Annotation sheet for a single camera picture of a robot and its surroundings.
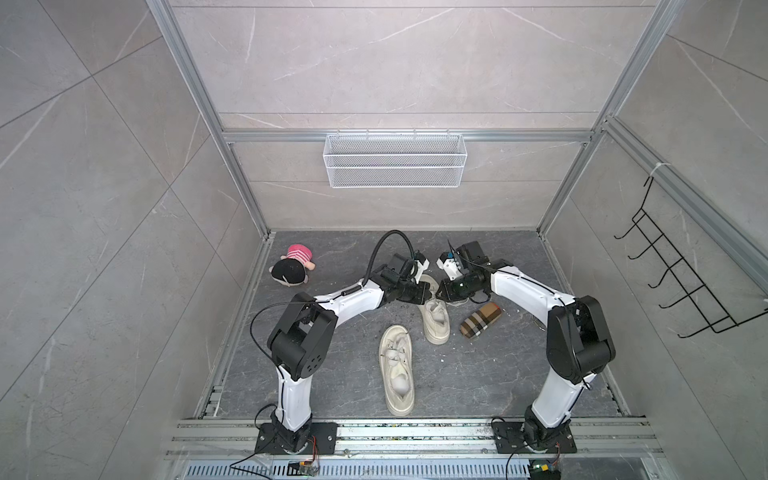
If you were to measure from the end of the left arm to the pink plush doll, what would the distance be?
386mm

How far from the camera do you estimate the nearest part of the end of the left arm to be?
701 mm

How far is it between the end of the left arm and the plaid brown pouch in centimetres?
21

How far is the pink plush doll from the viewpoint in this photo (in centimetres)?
100

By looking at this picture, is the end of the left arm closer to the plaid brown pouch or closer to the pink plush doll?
the plaid brown pouch

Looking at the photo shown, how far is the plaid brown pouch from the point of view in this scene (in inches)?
36.2

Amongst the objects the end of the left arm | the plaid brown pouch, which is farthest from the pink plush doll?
the plaid brown pouch

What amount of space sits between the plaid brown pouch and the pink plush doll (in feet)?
1.88
